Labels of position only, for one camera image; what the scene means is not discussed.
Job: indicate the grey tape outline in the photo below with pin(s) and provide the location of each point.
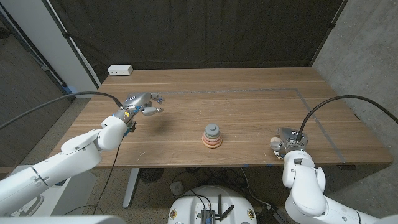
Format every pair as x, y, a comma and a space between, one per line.
233, 91

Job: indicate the black backdrop stand pole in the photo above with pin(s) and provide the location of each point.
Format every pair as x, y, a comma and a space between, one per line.
73, 46
332, 25

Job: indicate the black backdrop cloth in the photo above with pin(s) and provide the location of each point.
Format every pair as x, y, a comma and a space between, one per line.
199, 31

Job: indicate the white table leg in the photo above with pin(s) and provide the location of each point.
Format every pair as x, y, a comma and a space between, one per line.
130, 186

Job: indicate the small grey hanoi disk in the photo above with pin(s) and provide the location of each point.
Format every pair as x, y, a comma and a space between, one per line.
212, 128

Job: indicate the small beige hanoi disk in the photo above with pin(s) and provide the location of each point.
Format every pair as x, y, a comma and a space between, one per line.
275, 140

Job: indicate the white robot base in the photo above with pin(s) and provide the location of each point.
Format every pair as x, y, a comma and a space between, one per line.
189, 205

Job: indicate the large orange hanoi disk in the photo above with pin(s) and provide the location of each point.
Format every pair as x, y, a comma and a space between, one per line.
212, 146

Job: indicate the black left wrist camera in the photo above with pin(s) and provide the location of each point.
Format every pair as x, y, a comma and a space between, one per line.
132, 126

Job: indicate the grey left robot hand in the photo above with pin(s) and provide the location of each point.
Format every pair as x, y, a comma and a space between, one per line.
136, 100

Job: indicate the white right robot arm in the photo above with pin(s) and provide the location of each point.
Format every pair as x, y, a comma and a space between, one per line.
308, 189

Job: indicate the dark round floor fan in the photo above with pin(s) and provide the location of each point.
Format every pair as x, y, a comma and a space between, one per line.
150, 174

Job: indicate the green hanoi disk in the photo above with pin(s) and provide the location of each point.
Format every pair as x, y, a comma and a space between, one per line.
212, 136

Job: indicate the grey white sneaker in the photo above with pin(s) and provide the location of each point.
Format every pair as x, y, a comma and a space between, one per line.
31, 207

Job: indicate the coral red hanoi disk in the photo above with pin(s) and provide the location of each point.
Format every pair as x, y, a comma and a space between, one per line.
212, 143

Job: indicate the grey antenna radio module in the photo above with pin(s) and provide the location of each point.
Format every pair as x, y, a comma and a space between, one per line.
207, 215

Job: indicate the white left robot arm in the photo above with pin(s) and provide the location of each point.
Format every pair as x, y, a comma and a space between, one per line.
71, 158

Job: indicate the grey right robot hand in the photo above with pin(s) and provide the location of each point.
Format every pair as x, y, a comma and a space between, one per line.
290, 137

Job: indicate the black power adapter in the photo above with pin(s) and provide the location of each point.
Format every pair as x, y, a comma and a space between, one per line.
270, 214

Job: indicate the grey round floor object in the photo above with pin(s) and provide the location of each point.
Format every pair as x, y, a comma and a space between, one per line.
176, 187

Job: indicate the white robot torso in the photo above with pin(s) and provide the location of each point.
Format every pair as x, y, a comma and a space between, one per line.
62, 220

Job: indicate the blue left wrist connector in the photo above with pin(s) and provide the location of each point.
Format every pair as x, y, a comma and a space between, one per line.
126, 133

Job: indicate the pink hanoi disk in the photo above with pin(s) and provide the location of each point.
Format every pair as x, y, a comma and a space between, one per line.
212, 139

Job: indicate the white power strip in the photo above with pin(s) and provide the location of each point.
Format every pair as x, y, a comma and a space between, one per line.
120, 70

